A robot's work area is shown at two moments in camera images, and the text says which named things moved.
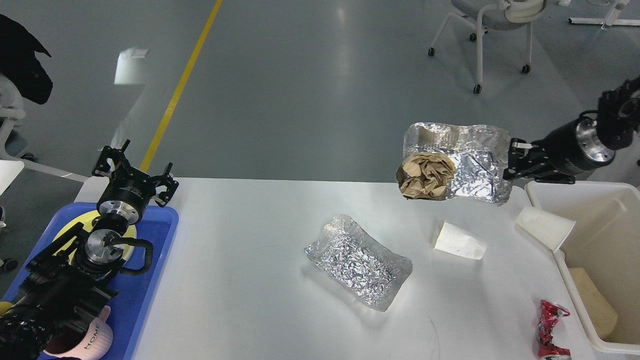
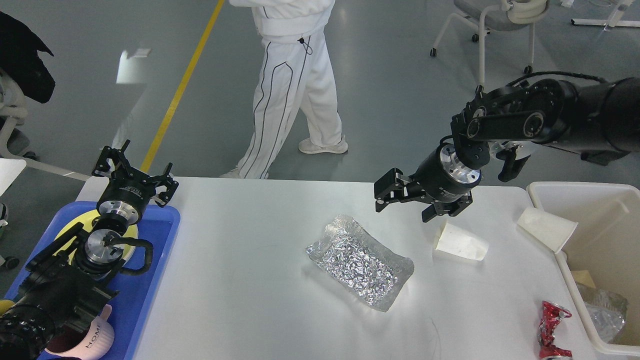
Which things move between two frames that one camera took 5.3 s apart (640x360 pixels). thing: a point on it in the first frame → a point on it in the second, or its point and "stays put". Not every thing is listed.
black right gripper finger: (525, 160) → (386, 190)
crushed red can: (551, 312) stays put
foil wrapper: (479, 154) → (606, 311)
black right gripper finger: (554, 176) → (440, 207)
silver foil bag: (348, 255) stays put
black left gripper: (129, 191) stays put
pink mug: (85, 344) stays put
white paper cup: (550, 229) stays put
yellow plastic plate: (87, 219) stays put
